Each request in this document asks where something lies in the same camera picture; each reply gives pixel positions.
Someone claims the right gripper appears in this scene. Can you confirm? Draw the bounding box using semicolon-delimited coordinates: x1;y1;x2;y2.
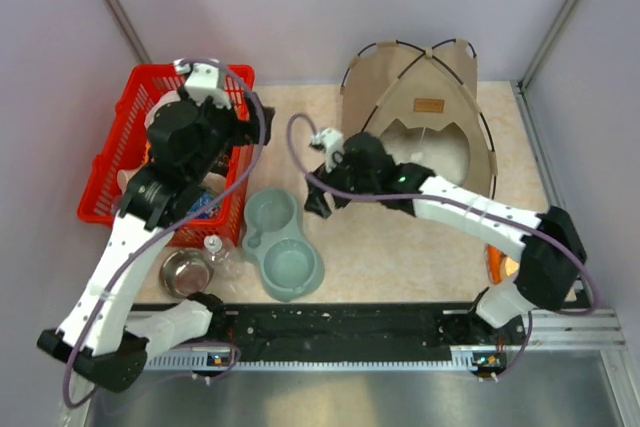
305;148;378;219

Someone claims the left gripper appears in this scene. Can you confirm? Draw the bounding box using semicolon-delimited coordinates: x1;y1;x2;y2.
178;84;273;184

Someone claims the clear plastic bottle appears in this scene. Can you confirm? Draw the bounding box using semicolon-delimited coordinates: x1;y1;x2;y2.
203;235;242;280

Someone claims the beige fabric pet tent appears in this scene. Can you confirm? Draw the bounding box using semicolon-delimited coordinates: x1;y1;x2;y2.
339;37;501;201

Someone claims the white fluffy cushion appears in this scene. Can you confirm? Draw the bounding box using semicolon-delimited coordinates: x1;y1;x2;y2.
380;121;470;185

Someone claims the steel bowl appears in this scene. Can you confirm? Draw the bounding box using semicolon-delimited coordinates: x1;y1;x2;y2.
159;248;214;299

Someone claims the black tent pole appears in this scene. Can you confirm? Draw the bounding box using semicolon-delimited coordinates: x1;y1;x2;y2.
340;38;476;138
395;38;498;199

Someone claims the red plastic basket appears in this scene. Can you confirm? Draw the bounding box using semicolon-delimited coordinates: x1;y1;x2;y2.
77;63;248;247

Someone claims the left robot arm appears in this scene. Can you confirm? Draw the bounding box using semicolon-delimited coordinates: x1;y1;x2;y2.
37;91;275;393

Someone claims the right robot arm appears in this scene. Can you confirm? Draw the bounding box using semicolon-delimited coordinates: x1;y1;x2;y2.
304;128;586;343

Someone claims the grey-green double pet bowl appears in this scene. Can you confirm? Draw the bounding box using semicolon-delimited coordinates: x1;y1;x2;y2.
242;187;325;302

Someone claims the blue snack packet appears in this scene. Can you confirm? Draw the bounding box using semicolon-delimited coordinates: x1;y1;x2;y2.
187;190;220;219

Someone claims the beige paper cup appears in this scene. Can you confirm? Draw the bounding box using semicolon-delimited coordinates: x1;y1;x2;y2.
116;170;135;193

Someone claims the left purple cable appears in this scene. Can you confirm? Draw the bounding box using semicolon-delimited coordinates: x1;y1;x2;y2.
60;56;267;409

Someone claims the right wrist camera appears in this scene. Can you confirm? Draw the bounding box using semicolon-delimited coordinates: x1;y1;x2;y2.
309;128;345;173

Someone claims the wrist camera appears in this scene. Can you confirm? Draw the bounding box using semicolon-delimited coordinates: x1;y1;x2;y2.
173;59;233;110
309;128;345;173

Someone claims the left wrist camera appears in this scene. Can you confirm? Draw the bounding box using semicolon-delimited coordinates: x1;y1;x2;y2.
173;59;233;110

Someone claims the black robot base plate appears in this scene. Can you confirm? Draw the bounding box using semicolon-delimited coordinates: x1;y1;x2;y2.
169;301;529;363

